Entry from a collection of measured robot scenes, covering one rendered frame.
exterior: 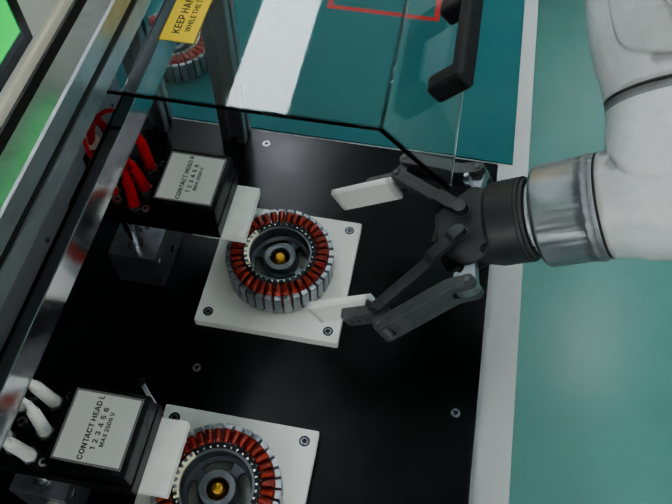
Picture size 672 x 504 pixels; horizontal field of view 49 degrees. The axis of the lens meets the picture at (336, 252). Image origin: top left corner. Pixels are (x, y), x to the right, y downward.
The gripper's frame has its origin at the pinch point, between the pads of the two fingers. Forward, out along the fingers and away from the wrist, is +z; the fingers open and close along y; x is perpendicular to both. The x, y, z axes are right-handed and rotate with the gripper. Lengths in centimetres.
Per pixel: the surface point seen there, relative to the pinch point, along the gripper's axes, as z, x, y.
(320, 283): 2.0, -1.2, -2.7
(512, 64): -10.9, -16.1, 39.3
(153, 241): 16.8, 8.5, -1.2
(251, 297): 8.0, 1.6, -5.1
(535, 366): 9, -91, 32
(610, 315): -4, -99, 47
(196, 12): -0.9, 26.1, 5.9
